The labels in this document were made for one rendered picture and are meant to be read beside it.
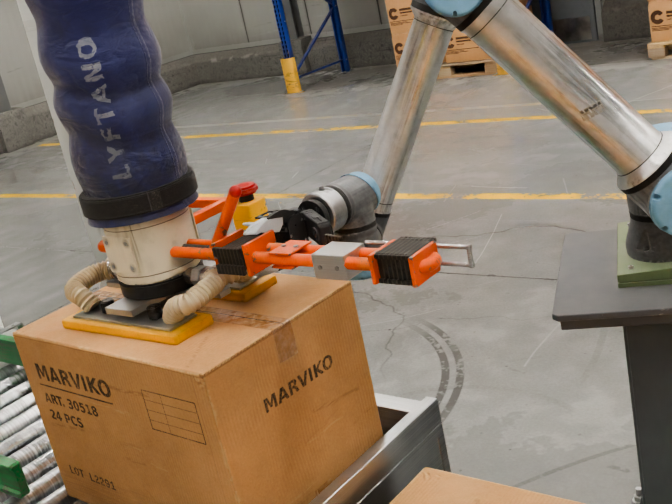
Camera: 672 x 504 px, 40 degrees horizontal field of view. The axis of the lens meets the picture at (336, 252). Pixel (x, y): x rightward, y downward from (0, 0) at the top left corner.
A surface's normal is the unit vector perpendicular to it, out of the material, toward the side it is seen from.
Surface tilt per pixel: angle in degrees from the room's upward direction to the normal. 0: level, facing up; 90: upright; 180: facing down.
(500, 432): 0
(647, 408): 90
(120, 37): 77
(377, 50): 90
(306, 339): 90
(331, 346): 90
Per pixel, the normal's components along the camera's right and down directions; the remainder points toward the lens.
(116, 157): 0.17, 0.00
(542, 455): -0.20, -0.93
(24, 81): 0.79, 0.04
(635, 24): -0.58, 0.36
